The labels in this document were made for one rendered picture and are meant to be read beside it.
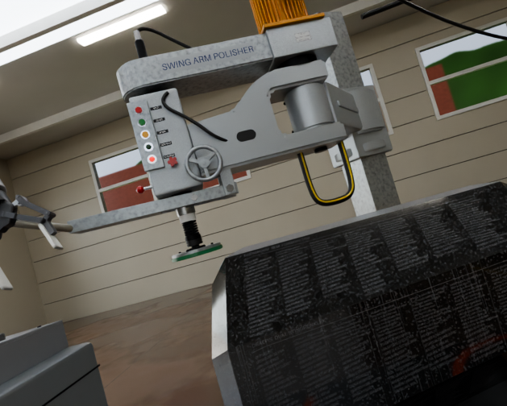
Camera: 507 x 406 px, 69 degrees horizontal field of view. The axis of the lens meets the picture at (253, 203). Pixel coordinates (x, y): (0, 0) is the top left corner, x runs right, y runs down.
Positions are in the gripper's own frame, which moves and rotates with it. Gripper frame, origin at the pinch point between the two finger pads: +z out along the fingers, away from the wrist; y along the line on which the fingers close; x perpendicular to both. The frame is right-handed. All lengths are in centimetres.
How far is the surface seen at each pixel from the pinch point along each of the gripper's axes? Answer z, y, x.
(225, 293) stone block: 27, -24, -50
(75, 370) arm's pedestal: 24.0, 6.1, -3.9
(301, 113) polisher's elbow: -13, -97, -69
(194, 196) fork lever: -13, -38, -65
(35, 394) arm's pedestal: 24.8, 8.6, 6.7
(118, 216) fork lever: -26, -10, -61
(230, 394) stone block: 52, -7, -46
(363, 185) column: 23, -117, -130
